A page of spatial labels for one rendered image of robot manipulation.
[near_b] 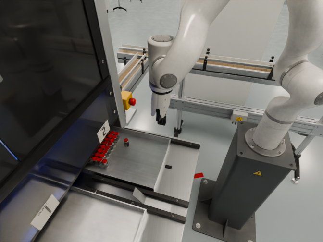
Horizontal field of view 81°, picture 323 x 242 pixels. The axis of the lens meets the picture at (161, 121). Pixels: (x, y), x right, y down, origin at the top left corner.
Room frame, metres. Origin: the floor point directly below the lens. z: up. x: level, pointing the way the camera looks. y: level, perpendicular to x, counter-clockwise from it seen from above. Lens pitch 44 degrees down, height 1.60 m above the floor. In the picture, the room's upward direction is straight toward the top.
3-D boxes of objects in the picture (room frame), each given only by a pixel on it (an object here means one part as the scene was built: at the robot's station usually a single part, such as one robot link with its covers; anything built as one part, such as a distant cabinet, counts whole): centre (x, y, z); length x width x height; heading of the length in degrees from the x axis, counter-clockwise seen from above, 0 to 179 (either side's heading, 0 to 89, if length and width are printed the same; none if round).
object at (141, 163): (0.52, 0.16, 0.90); 0.34 x 0.26 x 0.04; 73
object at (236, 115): (1.20, -0.67, 0.50); 0.12 x 0.05 x 0.09; 73
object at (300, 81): (0.59, -0.52, 1.16); 0.19 x 0.12 x 0.24; 9
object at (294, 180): (1.09, -1.28, 0.07); 0.50 x 0.08 x 0.14; 163
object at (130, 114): (0.82, 0.23, 0.87); 0.14 x 0.13 x 0.02; 73
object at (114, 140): (0.54, 0.24, 0.90); 0.18 x 0.02 x 0.05; 163
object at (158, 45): (0.54, 0.00, 1.34); 0.09 x 0.08 x 0.13; 9
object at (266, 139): (0.62, -0.52, 0.95); 0.19 x 0.19 x 0.18
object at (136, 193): (0.31, 0.03, 0.91); 0.14 x 0.03 x 0.06; 74
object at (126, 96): (0.79, 0.20, 1.00); 0.08 x 0.07 x 0.07; 73
